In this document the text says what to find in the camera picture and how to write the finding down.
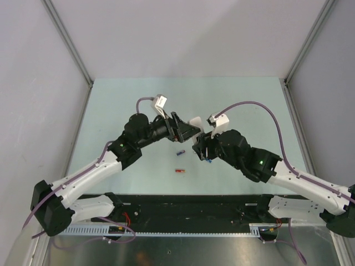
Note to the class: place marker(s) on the purple blue battery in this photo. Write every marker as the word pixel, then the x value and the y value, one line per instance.
pixel 180 152

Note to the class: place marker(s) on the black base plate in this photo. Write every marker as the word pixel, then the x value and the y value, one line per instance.
pixel 188 212

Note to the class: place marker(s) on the white remote control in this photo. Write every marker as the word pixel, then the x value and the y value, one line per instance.
pixel 197 122

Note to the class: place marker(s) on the grey slotted cable duct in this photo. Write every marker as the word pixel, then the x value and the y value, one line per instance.
pixel 110 230

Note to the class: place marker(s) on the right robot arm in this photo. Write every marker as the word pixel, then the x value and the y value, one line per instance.
pixel 332 203

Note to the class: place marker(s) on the left aluminium frame post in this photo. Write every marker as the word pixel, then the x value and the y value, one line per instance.
pixel 67 40

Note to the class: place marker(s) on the right aluminium frame post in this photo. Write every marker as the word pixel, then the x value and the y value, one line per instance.
pixel 315 30

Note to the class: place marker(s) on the aluminium frame post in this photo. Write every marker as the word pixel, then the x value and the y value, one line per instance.
pixel 67 40
pixel 315 30

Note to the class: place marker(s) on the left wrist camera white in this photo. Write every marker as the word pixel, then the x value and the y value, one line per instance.
pixel 158 104

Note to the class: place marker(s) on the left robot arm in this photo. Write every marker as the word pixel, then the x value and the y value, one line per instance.
pixel 57 205

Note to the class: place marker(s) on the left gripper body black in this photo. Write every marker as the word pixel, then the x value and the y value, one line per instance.
pixel 163 126

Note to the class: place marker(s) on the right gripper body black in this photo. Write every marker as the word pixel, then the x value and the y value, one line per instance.
pixel 214 151

